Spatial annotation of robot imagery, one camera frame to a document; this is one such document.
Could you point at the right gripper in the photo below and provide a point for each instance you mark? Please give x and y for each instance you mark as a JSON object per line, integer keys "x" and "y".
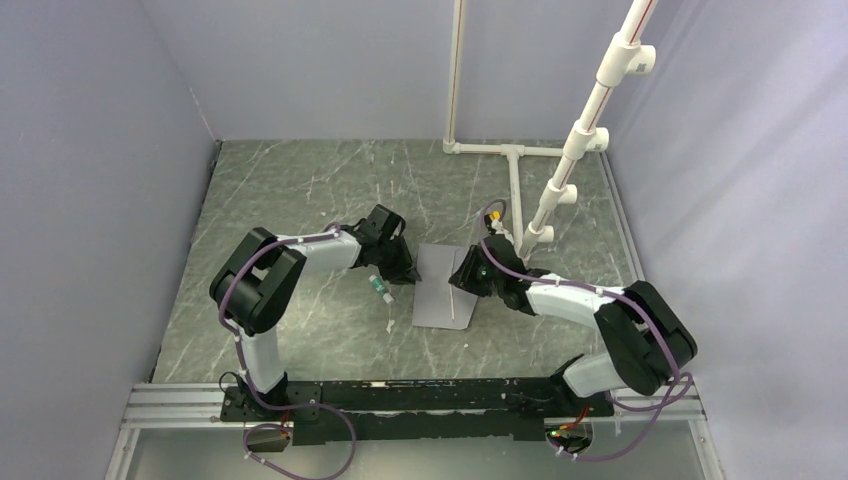
{"x": 464, "y": 276}

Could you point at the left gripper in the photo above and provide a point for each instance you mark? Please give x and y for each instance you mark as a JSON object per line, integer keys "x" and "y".
{"x": 403, "y": 273}

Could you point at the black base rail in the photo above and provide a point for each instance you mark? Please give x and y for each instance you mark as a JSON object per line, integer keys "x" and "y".
{"x": 520, "y": 408}

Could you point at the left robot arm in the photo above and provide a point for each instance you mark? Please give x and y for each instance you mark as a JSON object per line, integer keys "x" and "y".
{"x": 254, "y": 287}

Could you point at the green glue stick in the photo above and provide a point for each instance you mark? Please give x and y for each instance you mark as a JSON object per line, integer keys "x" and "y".
{"x": 381, "y": 289}

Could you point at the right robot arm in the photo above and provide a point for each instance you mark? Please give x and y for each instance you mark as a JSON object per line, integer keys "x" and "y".
{"x": 645, "y": 343}

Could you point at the white PVC pipe frame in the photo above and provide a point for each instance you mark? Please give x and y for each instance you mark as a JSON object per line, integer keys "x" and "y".
{"x": 626, "y": 55}

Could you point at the grey envelope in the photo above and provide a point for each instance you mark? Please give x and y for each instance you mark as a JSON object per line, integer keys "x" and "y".
{"x": 438, "y": 304}

